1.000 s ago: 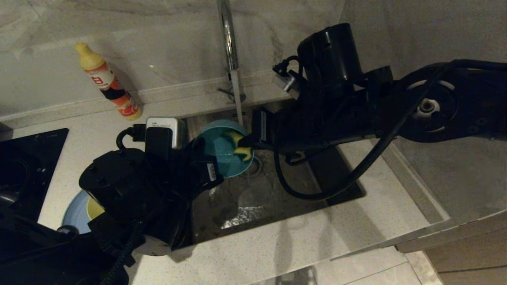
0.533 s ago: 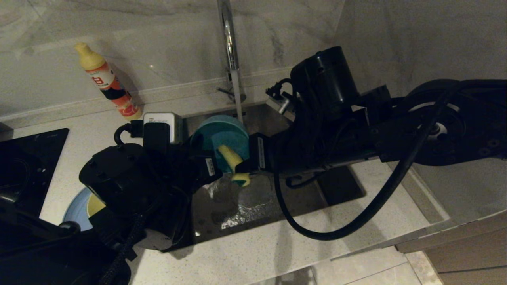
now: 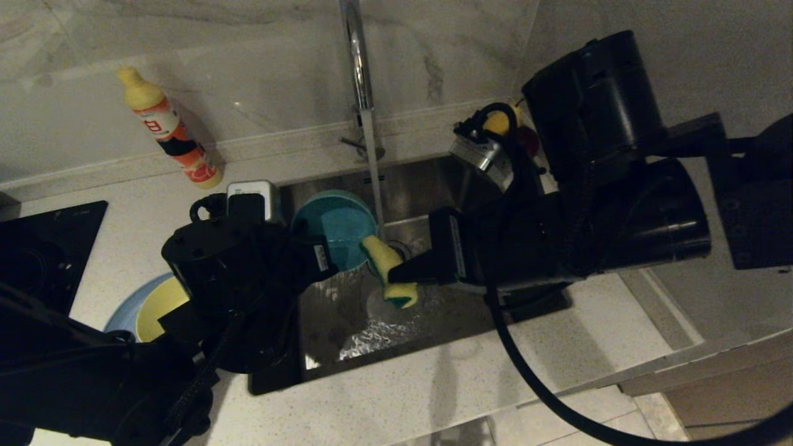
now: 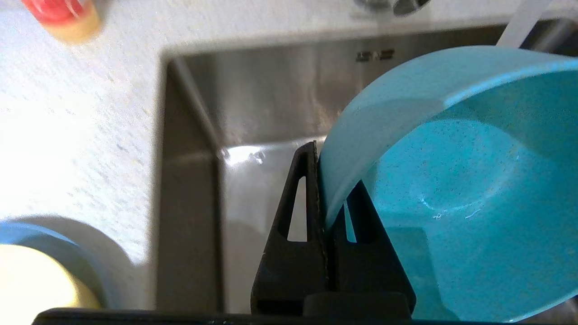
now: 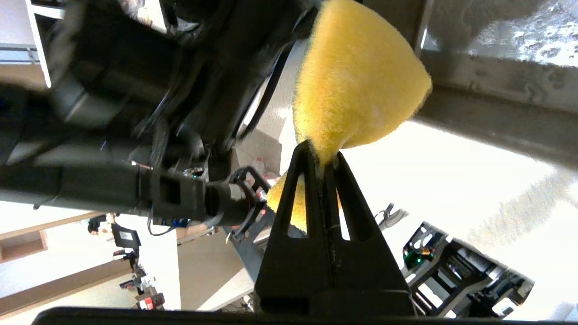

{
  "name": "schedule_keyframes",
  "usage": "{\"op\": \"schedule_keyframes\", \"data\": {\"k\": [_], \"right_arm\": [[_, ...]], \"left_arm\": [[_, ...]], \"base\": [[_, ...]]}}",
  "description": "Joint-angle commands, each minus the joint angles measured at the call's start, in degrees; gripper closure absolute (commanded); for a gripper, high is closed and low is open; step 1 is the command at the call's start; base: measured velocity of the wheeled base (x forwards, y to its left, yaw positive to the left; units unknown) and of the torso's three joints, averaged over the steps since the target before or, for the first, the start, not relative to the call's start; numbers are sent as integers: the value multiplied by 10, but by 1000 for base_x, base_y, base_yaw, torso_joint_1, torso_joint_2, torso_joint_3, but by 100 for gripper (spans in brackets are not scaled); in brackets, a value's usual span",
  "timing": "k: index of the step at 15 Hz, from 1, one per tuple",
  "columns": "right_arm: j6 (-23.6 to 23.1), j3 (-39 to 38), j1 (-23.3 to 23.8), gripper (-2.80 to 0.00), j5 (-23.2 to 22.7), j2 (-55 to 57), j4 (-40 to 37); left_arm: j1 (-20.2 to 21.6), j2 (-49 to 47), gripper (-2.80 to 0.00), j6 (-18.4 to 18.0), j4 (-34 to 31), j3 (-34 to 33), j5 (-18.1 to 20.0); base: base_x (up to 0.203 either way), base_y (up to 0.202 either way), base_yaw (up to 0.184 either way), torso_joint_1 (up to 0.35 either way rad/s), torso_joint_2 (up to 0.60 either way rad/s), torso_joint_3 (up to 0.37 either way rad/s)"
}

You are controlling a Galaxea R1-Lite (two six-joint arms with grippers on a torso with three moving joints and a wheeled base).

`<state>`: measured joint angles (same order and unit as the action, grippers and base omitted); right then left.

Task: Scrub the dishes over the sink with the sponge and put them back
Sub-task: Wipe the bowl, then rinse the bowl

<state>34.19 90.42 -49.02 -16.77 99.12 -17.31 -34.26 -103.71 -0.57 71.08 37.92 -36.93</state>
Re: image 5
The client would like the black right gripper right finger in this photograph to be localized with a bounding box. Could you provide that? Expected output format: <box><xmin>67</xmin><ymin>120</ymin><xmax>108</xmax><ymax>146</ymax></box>
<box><xmin>325</xmin><ymin>151</ymin><xmax>416</xmax><ymax>317</ymax></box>

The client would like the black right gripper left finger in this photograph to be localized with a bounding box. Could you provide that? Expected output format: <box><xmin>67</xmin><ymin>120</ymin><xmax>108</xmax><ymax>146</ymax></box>
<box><xmin>254</xmin><ymin>139</ymin><xmax>335</xmax><ymax>316</ymax></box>

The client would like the yellow sponge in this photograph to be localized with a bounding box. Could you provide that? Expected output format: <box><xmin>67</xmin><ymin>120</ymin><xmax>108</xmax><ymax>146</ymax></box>
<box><xmin>266</xmin><ymin>0</ymin><xmax>433</xmax><ymax>232</ymax></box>

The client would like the stainless steel sink basin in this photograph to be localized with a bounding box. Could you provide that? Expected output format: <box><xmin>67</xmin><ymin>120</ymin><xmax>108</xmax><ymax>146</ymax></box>
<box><xmin>409</xmin><ymin>0</ymin><xmax>578</xmax><ymax>170</ymax></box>

